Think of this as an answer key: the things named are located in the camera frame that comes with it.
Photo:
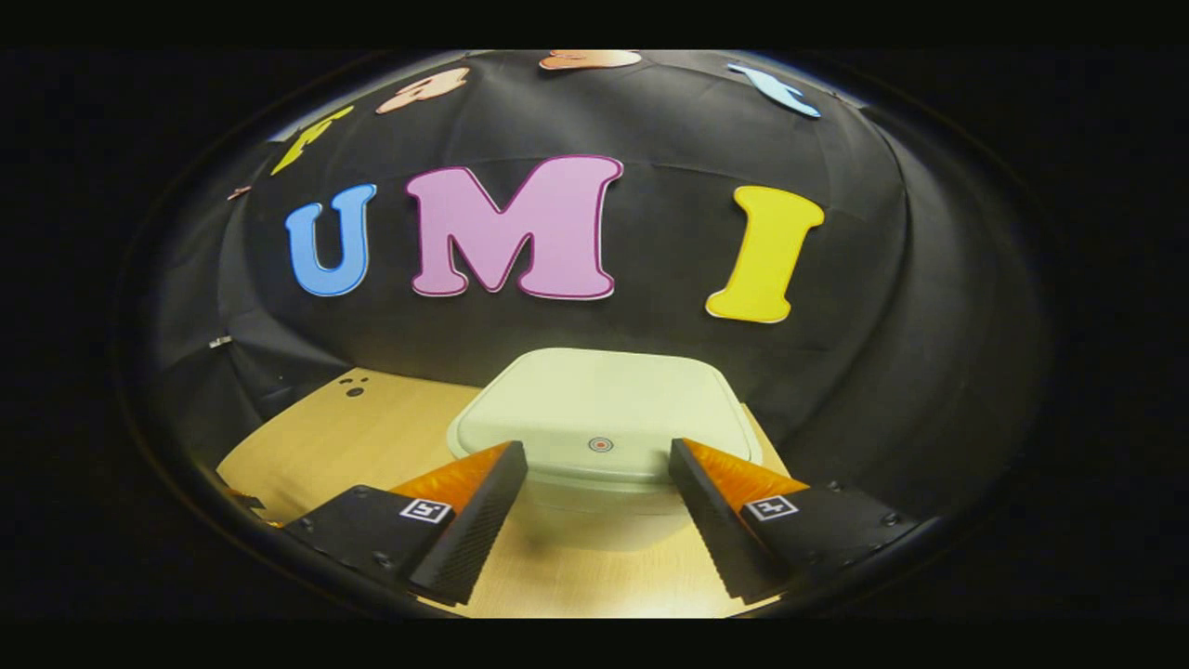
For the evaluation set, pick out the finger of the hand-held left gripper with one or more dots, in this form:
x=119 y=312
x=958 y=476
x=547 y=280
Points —
x=251 y=506

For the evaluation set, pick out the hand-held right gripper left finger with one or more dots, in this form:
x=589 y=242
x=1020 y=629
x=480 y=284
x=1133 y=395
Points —
x=483 y=520

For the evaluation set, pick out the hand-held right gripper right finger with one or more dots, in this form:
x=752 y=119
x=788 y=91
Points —
x=711 y=520

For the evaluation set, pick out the pale green desktop garbage bin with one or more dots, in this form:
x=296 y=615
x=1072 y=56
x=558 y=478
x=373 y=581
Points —
x=604 y=409

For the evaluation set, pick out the wooden desktop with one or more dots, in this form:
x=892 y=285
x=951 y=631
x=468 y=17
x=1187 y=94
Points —
x=372 y=437

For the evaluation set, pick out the black backdrop cloth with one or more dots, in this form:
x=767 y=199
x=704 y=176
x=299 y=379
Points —
x=669 y=121

